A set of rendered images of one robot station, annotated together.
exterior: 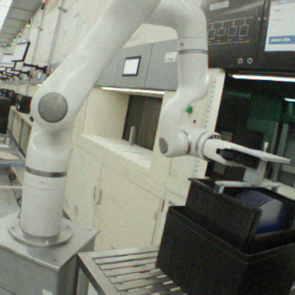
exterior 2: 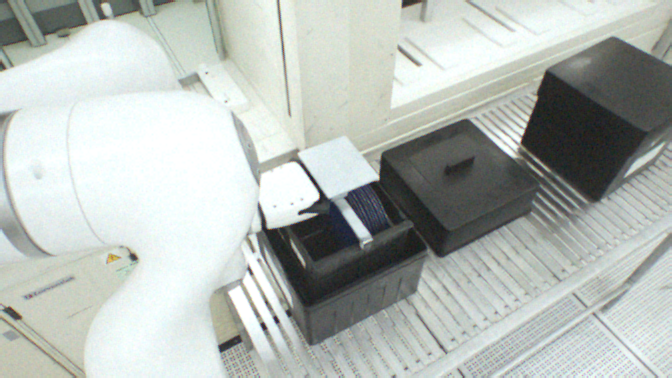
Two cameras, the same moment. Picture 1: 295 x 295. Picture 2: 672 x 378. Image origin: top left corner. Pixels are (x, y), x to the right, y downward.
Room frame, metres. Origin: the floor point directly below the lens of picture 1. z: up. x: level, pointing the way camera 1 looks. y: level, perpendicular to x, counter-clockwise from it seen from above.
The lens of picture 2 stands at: (0.62, 0.31, 1.71)
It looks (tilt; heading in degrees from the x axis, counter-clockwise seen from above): 50 degrees down; 274
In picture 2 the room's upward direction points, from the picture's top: straight up
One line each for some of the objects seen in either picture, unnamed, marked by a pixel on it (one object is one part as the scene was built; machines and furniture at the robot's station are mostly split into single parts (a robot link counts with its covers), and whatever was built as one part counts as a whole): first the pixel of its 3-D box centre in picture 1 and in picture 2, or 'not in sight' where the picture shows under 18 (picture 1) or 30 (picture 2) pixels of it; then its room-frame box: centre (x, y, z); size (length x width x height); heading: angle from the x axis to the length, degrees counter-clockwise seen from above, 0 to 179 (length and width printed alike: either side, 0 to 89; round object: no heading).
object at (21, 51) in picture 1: (31, 58); not in sight; (3.66, 1.78, 1.59); 0.50 x 0.41 x 0.36; 124
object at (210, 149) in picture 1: (226, 151); (280, 196); (0.75, -0.20, 1.09); 0.11 x 0.10 x 0.07; 33
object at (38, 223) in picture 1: (42, 202); not in sight; (0.75, 0.27, 0.85); 0.19 x 0.19 x 0.18
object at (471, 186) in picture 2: not in sight; (456, 177); (0.38, -0.51, 0.83); 0.29 x 0.29 x 0.13; 33
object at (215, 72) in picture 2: not in sight; (198, 95); (1.08, -0.71, 0.89); 0.22 x 0.21 x 0.04; 124
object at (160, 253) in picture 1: (232, 253); (336, 249); (0.66, -0.26, 0.85); 0.28 x 0.28 x 0.17; 33
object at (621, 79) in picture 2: not in sight; (605, 117); (-0.02, -0.70, 0.89); 0.29 x 0.29 x 0.25; 38
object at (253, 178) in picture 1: (242, 214); (334, 220); (0.67, -0.26, 0.95); 0.24 x 0.20 x 0.32; 123
